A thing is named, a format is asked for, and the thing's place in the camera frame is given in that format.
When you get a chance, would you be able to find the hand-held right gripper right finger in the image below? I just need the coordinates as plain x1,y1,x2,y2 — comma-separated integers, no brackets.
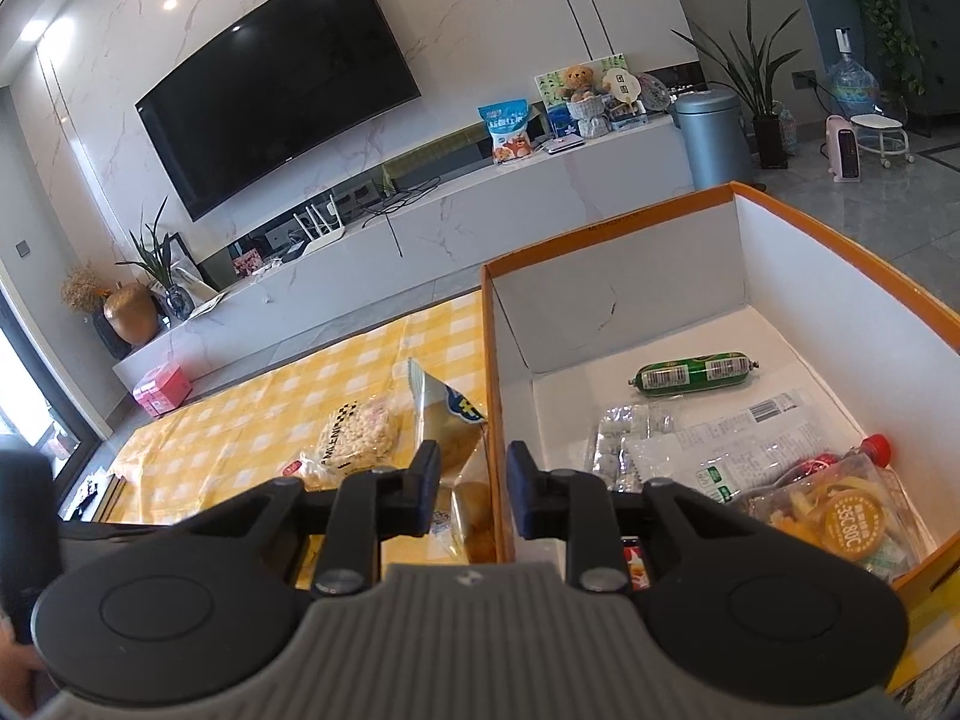
505,439,740,592

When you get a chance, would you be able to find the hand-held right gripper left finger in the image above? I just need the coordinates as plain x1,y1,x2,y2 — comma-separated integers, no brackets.
184,439,443,595

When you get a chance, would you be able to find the green sausage stick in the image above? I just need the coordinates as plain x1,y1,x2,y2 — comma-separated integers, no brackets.
634,351,757,397

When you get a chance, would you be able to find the green snack packet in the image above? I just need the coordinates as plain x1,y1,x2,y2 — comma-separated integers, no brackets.
626,388,852,500

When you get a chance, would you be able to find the clear yellow chips bag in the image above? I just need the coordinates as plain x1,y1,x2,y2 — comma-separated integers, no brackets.
731,461,927,582

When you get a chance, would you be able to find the red cap nut bottle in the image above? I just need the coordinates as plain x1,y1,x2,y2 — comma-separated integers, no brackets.
787,433,893,488

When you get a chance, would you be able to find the orange cardboard box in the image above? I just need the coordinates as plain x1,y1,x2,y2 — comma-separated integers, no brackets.
478,181,960,698

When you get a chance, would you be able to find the person's left hand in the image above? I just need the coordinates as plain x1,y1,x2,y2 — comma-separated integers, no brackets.
0,611,46,717

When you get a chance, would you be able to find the clear bread packet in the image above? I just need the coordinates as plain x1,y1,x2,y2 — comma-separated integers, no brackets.
427,478,497,563

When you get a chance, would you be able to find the dark hardcover book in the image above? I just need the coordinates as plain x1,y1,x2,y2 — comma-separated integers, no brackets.
71,471,128,522

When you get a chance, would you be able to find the white and blue snack bag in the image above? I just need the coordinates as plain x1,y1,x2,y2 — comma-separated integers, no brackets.
407,358,490,492

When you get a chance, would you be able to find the clear yellow label snack bag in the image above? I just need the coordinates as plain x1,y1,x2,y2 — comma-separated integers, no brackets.
285,396,398,482

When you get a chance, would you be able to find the red snack packet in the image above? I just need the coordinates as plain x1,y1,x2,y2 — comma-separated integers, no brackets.
621,536,652,590

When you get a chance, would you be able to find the pink box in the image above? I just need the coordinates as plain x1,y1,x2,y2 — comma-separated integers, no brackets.
133,361,194,421

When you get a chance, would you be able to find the dark vase with dried flowers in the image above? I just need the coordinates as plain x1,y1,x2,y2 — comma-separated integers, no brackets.
60,262,132,361

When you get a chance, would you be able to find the brown round vase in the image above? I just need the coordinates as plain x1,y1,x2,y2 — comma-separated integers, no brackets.
103,283,161,347

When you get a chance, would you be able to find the glass vase with green plant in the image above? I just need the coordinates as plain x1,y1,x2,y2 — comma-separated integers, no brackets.
116,196,197,322

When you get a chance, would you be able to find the white router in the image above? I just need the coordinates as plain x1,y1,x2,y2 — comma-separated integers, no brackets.
292,195,350,260

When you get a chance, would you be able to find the white marble tv console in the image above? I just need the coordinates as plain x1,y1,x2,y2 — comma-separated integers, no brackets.
112,112,695,391

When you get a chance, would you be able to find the white woven basket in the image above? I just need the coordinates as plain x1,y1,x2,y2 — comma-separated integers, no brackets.
566,94,610,140

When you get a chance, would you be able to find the grey trash bin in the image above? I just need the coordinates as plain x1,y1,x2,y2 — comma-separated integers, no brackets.
671,86,753,192

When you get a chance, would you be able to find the round paper fan sign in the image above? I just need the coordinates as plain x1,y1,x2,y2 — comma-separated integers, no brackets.
611,67,644,110

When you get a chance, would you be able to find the black television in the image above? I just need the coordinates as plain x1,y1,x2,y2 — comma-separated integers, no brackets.
135,0,422,222

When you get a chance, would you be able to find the potted green plant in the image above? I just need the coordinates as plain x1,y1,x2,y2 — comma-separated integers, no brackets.
671,0,807,170

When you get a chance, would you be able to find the pink space heater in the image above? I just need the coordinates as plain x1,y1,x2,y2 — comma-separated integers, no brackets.
825,114,863,185

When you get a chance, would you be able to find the white round stool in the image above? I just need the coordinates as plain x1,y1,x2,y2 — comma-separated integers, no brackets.
855,112,917,170

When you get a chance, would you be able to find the blue water jug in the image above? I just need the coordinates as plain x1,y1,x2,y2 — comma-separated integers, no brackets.
827,28,878,117

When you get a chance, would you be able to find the white picture frame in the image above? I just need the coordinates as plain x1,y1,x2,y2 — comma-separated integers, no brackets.
169,232,222,293

